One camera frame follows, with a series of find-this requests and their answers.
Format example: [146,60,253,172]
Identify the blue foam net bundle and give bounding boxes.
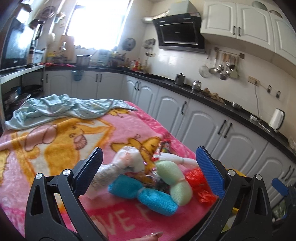
[108,175,179,216]

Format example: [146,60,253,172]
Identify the white upper cabinets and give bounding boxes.
[201,1,295,64]

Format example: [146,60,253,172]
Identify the ginger pile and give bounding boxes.
[202,88,225,104]

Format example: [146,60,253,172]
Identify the white foam net bundle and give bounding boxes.
[159,153,199,167]

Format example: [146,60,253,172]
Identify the blue hanging cup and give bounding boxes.
[71,70,84,82]

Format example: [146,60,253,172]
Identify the wire strainer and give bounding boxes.
[199,65,211,78]

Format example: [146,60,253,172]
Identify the yellow red snack bag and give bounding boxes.
[133,170,170,193]

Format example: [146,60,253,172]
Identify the black microwave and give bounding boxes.
[1,16,34,71]

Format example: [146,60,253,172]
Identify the wall power strip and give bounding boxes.
[247,76,260,86]

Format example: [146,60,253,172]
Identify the steel stock pot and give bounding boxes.
[76,54,92,67]

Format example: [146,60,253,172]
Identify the clear plastic wrapper bundle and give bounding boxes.
[86,146,145,199]

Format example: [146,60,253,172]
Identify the white power adapter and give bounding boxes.
[249,115,258,123]

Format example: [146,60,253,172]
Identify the steel teapot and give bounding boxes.
[192,80,201,92]

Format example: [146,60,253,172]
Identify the light blue cloth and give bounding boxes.
[4,94,136,131]

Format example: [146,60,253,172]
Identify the black range hood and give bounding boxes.
[152,13,206,54]

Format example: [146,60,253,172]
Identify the condiment bottles group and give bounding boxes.
[107,51,148,73]

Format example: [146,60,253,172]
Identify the red plastic bag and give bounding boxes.
[185,168,217,206]

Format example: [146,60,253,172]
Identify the white lower cabinets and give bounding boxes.
[43,68,295,206]

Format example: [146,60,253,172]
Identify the steel bowl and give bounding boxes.
[231,102,242,111]

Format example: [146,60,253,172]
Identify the pink cartoon fleece blanket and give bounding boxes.
[1,107,211,240]

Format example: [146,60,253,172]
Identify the left hand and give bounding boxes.
[135,232,163,241]

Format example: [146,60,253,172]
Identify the white cabinets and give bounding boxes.
[43,68,295,206]
[201,1,295,64]

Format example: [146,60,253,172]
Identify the white electric kettle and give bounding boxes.
[268,108,285,132]

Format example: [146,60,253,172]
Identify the green foam net bundle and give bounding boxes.
[156,161,193,206]

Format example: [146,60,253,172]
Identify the wall fan vent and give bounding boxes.
[121,38,137,51]

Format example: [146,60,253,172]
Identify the hanging utensil rack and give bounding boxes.
[209,47,245,80]

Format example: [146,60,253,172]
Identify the black teapot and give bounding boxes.
[175,73,186,86]

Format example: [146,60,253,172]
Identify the red snack wrapper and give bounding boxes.
[152,139,171,162]

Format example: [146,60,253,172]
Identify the black power cable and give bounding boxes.
[253,85,263,122]

